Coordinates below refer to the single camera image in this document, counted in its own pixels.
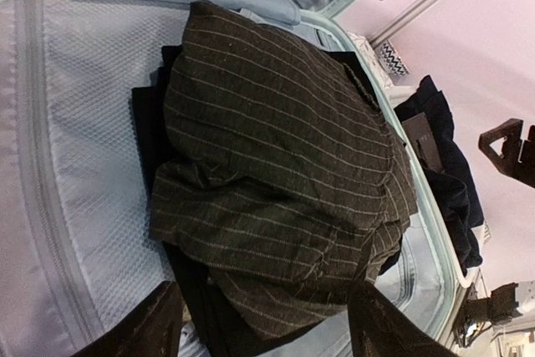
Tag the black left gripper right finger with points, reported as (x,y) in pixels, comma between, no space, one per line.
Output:
(378,328)

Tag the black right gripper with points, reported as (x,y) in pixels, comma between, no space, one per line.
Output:
(516,156)

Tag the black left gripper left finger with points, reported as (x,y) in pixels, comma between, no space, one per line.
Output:
(152,328)

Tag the dark navy garment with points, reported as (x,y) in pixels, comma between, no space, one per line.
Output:
(447,173)

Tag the light blue hard-shell suitcase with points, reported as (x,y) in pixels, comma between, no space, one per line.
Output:
(75,251)

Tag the black striped garment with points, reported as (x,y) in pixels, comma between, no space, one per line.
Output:
(276,164)

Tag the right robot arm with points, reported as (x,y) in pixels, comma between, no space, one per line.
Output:
(505,303)

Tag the patterned small bowl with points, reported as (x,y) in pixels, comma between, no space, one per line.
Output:
(391,61)

